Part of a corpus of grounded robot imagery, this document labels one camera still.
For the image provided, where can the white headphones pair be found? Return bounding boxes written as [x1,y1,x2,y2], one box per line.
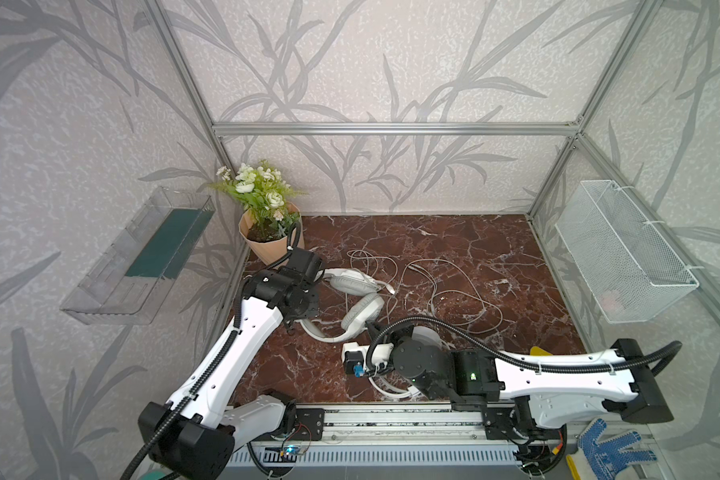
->
[369,326,450,400]
[298,267,397,344]

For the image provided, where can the white cable of headphones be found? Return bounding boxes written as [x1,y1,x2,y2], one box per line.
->
[395,257,505,337]
[347,248,397,295]

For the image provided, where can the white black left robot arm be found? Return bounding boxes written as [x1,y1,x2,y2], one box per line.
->
[121,223,322,479]

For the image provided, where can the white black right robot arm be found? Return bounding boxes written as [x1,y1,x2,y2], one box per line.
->
[342,315,682,435]

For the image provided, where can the peach flower pot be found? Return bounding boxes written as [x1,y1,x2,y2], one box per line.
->
[239,202,304,265]

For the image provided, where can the artificial green white plant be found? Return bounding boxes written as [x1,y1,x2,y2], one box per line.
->
[210,160,303,242]

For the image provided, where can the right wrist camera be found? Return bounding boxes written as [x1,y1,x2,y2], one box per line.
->
[341,342,394,378]

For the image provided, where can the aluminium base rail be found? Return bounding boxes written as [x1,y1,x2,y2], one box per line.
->
[215,400,661,469]

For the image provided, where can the clear plastic wall shelf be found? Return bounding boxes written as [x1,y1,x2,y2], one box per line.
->
[60,187,215,325]

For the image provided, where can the aluminium frame crossbar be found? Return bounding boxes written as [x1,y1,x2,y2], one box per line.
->
[212,122,579,137]

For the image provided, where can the white wire mesh basket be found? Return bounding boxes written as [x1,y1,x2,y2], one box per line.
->
[556,180,699,324]

